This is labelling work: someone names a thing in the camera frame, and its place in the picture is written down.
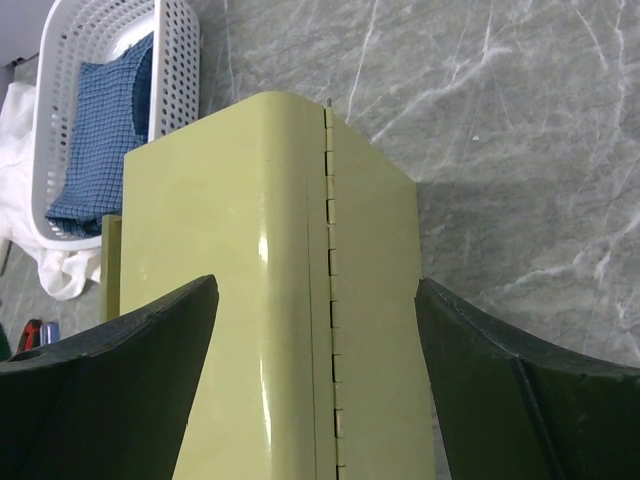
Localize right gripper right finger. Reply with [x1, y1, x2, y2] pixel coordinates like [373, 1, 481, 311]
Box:
[415, 279, 639, 479]

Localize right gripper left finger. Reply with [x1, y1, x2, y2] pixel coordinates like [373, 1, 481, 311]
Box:
[1, 275, 219, 479]

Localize white cloth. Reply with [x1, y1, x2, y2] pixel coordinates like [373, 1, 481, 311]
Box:
[1, 82, 101, 301]

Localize olive green metal drawer box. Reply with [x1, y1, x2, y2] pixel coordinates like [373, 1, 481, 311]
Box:
[120, 92, 435, 479]

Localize blue checkered cloth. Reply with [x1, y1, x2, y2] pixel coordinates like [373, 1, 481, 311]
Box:
[46, 33, 154, 238]

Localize white plastic perforated basket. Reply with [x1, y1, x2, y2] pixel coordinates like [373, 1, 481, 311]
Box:
[30, 0, 201, 251]

